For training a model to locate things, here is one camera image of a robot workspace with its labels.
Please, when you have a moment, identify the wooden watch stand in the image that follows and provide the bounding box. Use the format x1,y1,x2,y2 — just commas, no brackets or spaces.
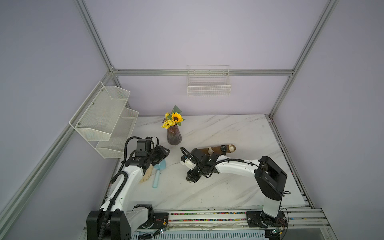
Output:
199,145,230,155

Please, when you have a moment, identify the black wrist watch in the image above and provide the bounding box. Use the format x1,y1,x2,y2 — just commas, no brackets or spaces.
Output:
220,145,228,156

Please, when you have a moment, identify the beige wrist watch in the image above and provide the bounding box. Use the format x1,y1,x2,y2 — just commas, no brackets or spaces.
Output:
228,145,236,153
208,147,214,156

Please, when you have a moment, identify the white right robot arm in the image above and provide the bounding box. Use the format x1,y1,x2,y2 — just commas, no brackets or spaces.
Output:
180,145,291,230

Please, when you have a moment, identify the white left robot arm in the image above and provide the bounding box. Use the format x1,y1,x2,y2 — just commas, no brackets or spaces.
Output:
86,137,170,240

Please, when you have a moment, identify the beige wooden board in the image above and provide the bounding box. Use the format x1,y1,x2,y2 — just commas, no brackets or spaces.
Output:
140,165,154,184

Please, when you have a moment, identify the light blue plastic shovel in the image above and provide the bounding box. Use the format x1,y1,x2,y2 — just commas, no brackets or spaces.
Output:
153,160,166,189

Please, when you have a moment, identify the dark purple ribbed vase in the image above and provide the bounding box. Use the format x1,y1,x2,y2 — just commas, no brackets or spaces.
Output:
167,125,182,146

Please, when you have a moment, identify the sunflower bouquet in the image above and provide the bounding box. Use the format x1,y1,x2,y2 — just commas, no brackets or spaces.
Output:
162,105,185,129

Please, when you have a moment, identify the white two-tier mesh shelf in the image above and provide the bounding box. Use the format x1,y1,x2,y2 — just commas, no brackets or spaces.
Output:
69,82,139,159

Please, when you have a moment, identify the white wire wall basket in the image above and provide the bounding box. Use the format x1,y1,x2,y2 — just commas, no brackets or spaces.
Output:
187,65,232,97

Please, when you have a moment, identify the aluminium cage frame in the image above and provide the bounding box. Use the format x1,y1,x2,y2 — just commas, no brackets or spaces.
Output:
1,1,338,239

